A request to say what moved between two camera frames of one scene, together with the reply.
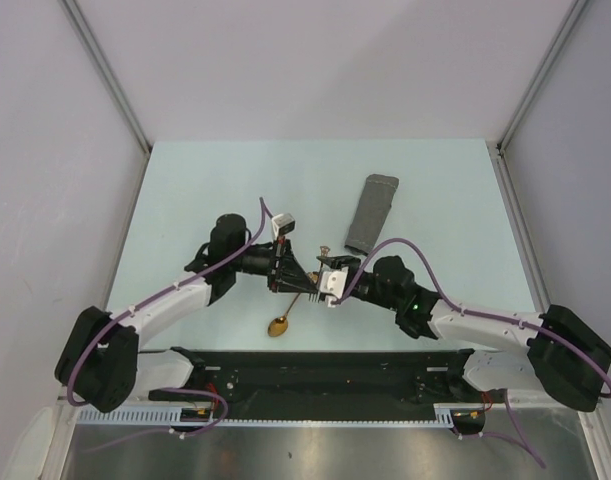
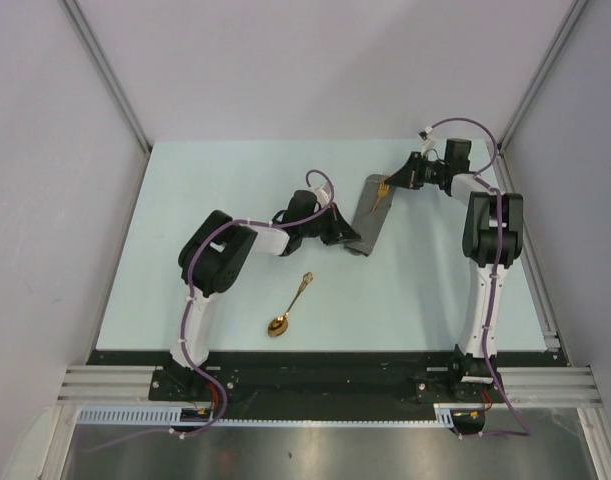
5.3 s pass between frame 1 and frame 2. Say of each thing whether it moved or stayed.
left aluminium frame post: stayed
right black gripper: moved
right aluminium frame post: stayed
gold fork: moved
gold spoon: stayed
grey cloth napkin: stayed
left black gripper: moved
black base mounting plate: stayed
